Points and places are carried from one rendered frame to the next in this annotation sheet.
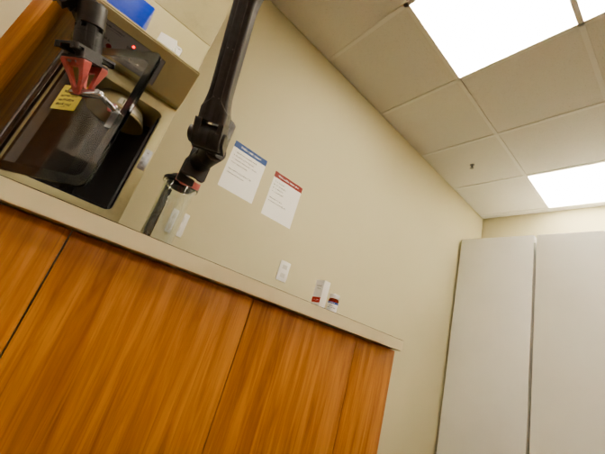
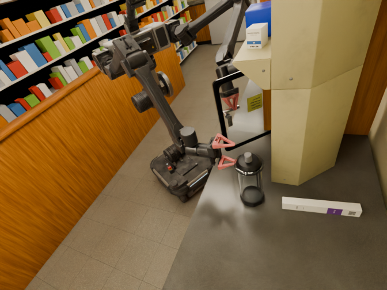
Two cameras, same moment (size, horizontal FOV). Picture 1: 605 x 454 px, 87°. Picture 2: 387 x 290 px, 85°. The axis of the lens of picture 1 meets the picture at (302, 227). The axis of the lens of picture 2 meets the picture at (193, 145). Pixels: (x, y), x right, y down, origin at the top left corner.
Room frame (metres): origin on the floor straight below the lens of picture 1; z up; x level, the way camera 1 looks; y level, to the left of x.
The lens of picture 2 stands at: (1.35, 0.05, 1.77)
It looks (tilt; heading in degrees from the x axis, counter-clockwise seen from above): 40 degrees down; 159
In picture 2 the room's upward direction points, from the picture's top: 18 degrees counter-clockwise
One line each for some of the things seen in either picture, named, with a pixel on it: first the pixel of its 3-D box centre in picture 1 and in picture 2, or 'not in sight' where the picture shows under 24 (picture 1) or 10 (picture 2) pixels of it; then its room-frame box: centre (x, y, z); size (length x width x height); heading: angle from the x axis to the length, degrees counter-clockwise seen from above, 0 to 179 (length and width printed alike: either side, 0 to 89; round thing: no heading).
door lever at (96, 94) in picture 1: (93, 98); not in sight; (0.65, 0.56, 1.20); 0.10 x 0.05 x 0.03; 76
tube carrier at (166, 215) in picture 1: (167, 213); (250, 180); (0.93, 0.40, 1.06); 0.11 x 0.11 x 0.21
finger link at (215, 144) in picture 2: not in sight; (223, 145); (0.84, 0.35, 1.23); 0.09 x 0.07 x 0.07; 34
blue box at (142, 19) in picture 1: (128, 15); (262, 19); (0.74, 0.68, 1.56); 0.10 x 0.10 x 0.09; 35
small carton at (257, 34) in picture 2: (165, 49); (257, 35); (0.81, 0.58, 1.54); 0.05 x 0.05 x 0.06; 20
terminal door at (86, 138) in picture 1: (76, 107); (248, 109); (0.70, 0.62, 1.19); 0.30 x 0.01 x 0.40; 76
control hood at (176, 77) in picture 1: (139, 57); (260, 55); (0.79, 0.62, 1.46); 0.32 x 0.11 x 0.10; 125
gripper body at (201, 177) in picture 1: (203, 159); (207, 151); (0.79, 0.31, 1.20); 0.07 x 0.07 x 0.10; 34
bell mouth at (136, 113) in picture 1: (119, 111); not in sight; (0.93, 0.69, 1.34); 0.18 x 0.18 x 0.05
